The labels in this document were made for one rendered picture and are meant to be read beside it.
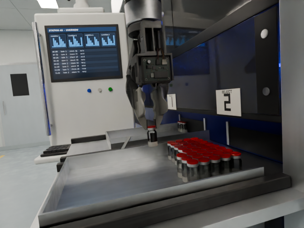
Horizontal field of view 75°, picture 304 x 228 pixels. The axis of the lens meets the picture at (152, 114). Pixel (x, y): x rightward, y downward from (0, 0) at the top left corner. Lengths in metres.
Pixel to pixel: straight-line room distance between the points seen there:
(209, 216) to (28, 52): 5.95
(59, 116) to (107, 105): 0.28
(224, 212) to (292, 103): 0.20
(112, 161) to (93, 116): 0.70
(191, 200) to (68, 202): 0.20
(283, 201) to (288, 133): 0.11
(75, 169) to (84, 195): 0.16
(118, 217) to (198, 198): 0.11
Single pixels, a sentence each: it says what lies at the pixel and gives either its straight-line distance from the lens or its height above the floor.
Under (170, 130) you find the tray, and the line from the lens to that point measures 0.93.
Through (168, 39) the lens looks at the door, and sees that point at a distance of 0.83.
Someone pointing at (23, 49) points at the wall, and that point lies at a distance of 6.12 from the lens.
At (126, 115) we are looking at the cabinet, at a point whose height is 0.95.
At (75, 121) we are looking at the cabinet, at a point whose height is 0.94.
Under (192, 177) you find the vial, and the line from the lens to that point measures 0.37.
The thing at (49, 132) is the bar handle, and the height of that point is 0.90.
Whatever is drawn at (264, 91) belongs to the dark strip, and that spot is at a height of 1.04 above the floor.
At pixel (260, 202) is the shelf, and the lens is 0.36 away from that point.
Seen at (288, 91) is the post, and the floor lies 1.04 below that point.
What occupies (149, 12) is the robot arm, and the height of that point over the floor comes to 1.20.
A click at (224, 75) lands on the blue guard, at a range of 0.50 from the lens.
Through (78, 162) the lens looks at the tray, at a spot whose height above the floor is 0.90.
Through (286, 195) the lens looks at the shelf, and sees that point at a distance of 0.39.
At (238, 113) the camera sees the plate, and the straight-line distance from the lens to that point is 0.47.
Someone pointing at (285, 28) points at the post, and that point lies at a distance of 0.40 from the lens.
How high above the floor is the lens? 1.05
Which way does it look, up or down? 5 degrees down
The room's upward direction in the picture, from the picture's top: 5 degrees counter-clockwise
